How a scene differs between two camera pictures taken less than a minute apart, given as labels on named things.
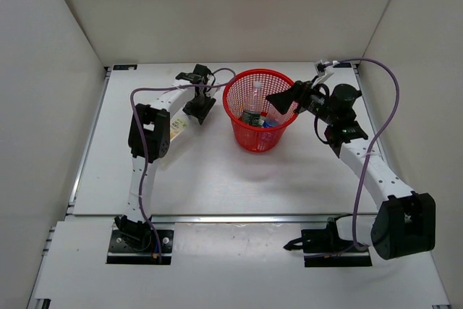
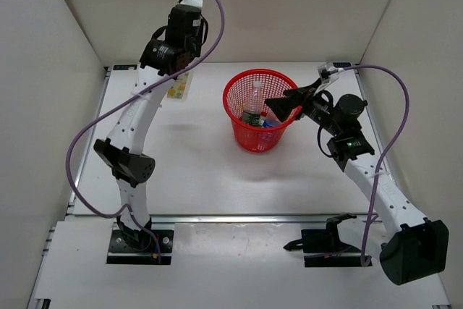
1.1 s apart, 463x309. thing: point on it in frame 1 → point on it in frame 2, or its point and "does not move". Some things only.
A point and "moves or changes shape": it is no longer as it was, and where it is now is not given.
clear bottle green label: x=252 y=107 does not move
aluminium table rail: x=236 y=218 does not move
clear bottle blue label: x=270 y=122 does not move
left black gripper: x=200 y=119 → x=198 y=38
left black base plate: x=119 y=252 does not move
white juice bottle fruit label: x=177 y=124 moves or changes shape
